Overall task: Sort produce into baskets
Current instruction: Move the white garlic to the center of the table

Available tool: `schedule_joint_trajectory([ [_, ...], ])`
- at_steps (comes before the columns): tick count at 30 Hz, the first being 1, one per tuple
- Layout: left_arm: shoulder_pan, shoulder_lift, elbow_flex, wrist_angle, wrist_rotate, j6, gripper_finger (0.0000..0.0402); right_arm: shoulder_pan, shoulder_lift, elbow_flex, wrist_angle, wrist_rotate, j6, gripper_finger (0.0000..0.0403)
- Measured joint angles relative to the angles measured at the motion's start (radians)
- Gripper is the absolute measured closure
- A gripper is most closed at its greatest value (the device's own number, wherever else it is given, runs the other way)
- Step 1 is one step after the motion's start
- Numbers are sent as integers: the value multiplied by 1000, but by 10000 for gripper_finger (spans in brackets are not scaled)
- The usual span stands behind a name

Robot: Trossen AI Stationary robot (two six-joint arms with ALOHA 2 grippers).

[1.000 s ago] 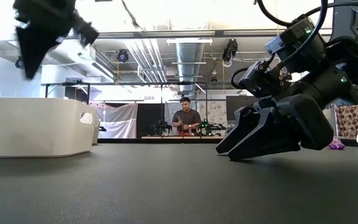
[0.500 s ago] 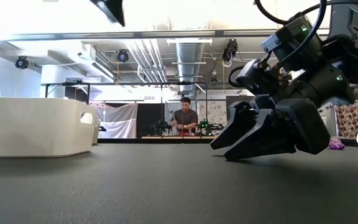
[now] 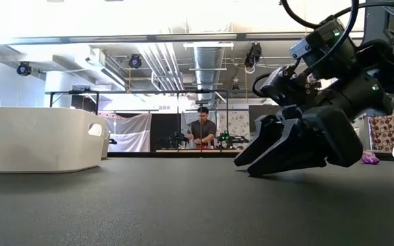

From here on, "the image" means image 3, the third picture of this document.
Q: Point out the black table edge rail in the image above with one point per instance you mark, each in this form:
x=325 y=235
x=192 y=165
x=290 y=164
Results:
x=149 y=154

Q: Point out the black panel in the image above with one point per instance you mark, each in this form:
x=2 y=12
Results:
x=164 y=131

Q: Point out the brown dotted curtain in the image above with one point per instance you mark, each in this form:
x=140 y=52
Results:
x=385 y=131

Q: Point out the black metal rack frame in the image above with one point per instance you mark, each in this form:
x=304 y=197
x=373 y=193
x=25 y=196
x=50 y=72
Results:
x=132 y=92

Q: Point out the silver ventilation duct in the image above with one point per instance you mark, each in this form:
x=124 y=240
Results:
x=208 y=68

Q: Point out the black monitor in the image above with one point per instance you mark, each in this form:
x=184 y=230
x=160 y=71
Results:
x=260 y=110

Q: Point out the black background robot arm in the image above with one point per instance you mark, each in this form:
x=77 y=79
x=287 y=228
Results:
x=231 y=139
x=178 y=140

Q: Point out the white patterned sheet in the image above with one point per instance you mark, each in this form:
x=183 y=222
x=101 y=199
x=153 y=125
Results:
x=238 y=123

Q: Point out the person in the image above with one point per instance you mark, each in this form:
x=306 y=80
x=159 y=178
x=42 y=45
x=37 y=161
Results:
x=204 y=128

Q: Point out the grey overhead crossbar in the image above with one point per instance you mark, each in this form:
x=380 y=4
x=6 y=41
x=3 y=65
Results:
x=115 y=38

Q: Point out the white plastic basket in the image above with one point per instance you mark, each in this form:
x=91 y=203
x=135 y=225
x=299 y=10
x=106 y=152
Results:
x=29 y=143

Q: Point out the black ceiling camera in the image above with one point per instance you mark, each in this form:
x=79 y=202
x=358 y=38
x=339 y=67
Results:
x=135 y=61
x=23 y=68
x=253 y=54

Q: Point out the white column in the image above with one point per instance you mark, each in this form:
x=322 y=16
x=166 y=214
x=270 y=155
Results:
x=365 y=135

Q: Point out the white ceiling light fixture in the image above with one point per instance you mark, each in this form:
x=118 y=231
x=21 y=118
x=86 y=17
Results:
x=111 y=77

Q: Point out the white cloth sheet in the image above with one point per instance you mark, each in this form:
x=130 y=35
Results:
x=128 y=133

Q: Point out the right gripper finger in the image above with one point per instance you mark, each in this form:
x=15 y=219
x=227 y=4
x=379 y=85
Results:
x=262 y=136
x=303 y=150

